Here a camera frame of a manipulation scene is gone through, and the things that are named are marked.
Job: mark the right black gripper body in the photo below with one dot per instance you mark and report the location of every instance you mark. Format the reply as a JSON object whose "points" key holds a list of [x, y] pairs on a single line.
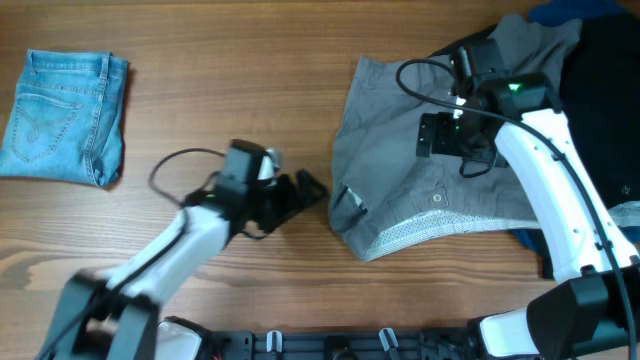
{"points": [[426, 133]]}

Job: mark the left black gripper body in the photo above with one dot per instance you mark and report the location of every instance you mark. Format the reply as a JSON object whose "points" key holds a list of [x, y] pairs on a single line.
{"points": [[285, 195]]}

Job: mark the grey shorts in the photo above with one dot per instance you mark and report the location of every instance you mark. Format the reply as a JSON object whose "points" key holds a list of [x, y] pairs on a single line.
{"points": [[385, 197]]}

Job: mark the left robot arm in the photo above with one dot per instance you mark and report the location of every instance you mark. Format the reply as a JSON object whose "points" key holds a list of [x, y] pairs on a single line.
{"points": [[117, 315]]}

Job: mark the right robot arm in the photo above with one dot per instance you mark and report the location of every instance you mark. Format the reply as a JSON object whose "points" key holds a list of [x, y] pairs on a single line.
{"points": [[500, 119]]}

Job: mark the blue garment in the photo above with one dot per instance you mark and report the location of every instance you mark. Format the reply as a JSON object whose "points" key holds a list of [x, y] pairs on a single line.
{"points": [[575, 10]]}

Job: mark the dark navy garment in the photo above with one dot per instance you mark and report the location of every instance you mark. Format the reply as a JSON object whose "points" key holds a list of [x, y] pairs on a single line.
{"points": [[600, 110]]}

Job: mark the folded blue denim jeans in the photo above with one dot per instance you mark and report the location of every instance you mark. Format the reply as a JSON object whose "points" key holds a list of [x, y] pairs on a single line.
{"points": [[65, 123]]}

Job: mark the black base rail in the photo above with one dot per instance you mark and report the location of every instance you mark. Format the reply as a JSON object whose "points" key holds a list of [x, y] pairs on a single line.
{"points": [[427, 344]]}

